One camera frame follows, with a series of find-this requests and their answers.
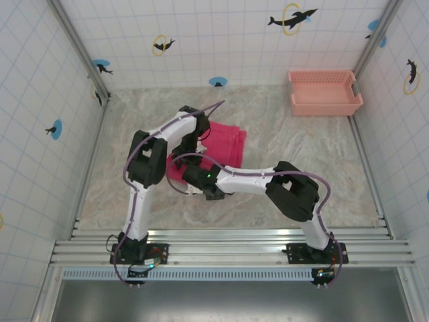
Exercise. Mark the pink long pants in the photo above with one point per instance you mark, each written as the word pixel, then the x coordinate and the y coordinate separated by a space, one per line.
pixel 224 144

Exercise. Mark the black base plate left arm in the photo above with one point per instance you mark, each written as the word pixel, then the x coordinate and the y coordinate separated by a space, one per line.
pixel 161 253

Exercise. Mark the black base plate right arm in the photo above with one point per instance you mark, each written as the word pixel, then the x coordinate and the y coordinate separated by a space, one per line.
pixel 296 255

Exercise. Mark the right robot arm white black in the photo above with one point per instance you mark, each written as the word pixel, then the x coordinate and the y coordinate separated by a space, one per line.
pixel 291 196

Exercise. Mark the green circuit board left arm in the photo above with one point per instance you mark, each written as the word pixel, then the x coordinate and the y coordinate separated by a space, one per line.
pixel 151 262

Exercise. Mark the green circuit board right arm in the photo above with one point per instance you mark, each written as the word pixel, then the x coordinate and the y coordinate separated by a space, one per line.
pixel 325 274

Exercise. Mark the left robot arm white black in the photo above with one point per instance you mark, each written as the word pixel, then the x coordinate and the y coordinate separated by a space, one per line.
pixel 137 208

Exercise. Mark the blue oval sticker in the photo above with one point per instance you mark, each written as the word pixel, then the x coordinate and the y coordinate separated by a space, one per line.
pixel 218 81

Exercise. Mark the dolphin on blue disc sticker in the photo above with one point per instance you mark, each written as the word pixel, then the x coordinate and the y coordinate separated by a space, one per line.
pixel 102 66

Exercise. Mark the fish on blue disc sticker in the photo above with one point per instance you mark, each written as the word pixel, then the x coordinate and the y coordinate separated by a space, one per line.
pixel 55 129

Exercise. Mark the pink plastic basket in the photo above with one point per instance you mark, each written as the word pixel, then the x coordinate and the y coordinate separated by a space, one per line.
pixel 321 94

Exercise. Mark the aluminium mounting rail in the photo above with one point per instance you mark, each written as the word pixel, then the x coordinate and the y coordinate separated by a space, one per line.
pixel 234 250

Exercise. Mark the aluminium table side rail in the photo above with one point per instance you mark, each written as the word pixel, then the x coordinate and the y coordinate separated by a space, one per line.
pixel 88 167
pixel 372 181

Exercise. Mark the aluminium frame post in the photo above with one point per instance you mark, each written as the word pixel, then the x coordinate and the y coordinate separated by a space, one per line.
pixel 375 37
pixel 83 57

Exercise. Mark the blue disc sticker behind post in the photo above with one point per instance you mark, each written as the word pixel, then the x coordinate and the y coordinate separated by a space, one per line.
pixel 373 26

